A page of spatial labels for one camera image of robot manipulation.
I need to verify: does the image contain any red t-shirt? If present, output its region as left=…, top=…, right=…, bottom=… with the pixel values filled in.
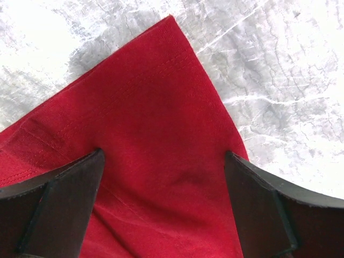
left=1, top=16, right=247, bottom=257

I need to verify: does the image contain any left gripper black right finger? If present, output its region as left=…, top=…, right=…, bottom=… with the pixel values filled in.
left=225, top=152, right=343, bottom=257

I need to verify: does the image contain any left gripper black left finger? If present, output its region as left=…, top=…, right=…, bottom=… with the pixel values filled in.
left=1, top=149, right=105, bottom=257

